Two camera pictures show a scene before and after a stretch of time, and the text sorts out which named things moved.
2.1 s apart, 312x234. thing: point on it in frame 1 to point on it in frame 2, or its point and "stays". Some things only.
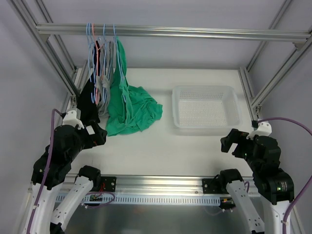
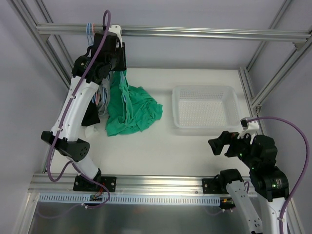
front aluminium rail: [136, 185] stays
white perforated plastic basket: [205, 107] stays
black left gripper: [98, 136] to [122, 57]
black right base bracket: [211, 185] stays
